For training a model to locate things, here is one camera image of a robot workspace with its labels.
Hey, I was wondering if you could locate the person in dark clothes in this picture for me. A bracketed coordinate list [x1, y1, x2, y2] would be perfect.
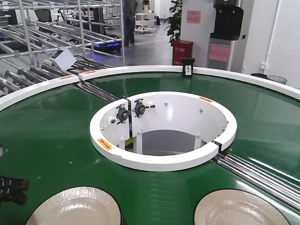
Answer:
[122, 0, 138, 47]

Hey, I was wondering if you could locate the pink paper notice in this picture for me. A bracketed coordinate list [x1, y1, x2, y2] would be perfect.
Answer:
[186, 10, 201, 24]

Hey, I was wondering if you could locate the beige plate black rim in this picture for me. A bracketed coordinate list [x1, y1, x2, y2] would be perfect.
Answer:
[26, 186, 122, 225]
[194, 189, 289, 225]

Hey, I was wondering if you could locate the small black sensor box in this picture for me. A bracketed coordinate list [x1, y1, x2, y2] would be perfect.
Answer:
[181, 58, 195, 78]

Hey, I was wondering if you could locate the white inner conveyor ring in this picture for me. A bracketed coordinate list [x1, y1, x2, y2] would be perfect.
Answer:
[90, 91, 238, 172]

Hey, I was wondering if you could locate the green potted plant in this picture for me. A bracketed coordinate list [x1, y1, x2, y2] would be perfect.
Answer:
[164, 0, 182, 46]

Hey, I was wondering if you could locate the metal roller rack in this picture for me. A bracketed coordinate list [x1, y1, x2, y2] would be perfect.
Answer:
[0, 0, 124, 97]

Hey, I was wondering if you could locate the green conveyor belt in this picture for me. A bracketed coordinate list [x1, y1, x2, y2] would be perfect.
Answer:
[0, 72, 300, 225]

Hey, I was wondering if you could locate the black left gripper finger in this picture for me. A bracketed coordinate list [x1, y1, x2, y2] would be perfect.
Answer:
[0, 176, 29, 191]
[0, 191, 27, 205]

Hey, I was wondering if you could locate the red fire cabinet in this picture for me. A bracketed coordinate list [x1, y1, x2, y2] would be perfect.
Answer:
[172, 40, 193, 66]

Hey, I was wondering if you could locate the steel rollers right gap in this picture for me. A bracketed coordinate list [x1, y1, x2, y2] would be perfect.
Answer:
[212, 153, 300, 211]

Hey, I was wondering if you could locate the white box on rollers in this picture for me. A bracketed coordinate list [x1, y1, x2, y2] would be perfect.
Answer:
[49, 47, 76, 71]

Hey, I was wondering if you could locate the black water dispenser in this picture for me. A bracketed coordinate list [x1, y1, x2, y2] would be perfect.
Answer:
[210, 0, 244, 41]

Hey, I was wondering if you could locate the white outer conveyor rim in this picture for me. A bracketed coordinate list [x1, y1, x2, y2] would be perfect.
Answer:
[0, 65, 300, 110]

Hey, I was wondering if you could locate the white trolley cart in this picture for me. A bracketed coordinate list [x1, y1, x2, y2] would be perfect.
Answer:
[135, 13, 156, 33]

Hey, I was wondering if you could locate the wire mesh waste bin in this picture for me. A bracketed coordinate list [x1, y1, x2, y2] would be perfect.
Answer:
[268, 75, 287, 85]

